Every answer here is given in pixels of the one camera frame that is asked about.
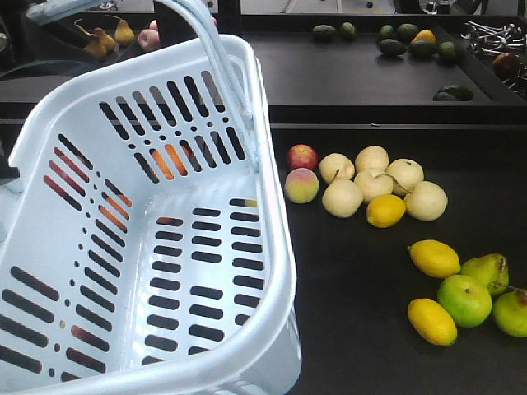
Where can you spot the white pear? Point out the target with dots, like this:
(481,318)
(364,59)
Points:
(342,198)
(427,201)

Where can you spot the peach right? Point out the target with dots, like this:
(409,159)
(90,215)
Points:
(301,186)

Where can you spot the yellow lemon lower right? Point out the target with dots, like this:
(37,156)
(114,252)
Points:
(432,322)

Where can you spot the yellow lemon upper right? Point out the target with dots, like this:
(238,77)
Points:
(434,258)

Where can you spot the green apple at edge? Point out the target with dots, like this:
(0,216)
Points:
(509,313)

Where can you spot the white pear front right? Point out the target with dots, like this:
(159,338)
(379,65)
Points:
(427,201)

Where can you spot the small red apple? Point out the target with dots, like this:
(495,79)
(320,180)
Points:
(302,156)

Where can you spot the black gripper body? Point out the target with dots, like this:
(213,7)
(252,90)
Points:
(37,39)

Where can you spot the green pear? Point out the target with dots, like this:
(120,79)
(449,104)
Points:
(491,270)

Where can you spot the black wood display stand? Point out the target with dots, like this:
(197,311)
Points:
(354,281)

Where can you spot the white pear front left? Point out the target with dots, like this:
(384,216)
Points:
(342,198)

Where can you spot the yellow lemon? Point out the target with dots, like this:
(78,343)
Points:
(434,258)
(385,211)
(432,322)

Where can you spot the light blue plastic basket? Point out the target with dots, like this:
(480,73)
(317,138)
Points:
(144,245)

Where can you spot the yellow lemon centre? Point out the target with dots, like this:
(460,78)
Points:
(385,211)

